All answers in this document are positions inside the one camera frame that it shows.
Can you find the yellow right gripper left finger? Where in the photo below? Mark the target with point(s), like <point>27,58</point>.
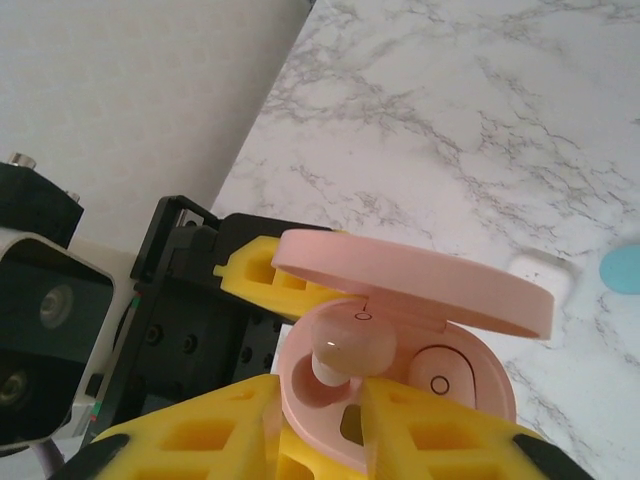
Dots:
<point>200,440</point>

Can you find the white earbud charging case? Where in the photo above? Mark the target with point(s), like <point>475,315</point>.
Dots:
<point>542,272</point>

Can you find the pink earbud charging case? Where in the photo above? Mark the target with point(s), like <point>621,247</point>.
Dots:
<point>450,280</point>

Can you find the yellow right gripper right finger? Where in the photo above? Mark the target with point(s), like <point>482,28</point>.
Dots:
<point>450,445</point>

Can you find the teal earbud charging case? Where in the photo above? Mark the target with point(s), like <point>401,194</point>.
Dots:
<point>622,270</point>

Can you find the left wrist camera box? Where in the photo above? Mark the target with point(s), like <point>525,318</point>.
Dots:
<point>45,310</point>

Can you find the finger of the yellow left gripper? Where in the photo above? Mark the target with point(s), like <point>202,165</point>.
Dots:
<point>255,272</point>
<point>305,465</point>

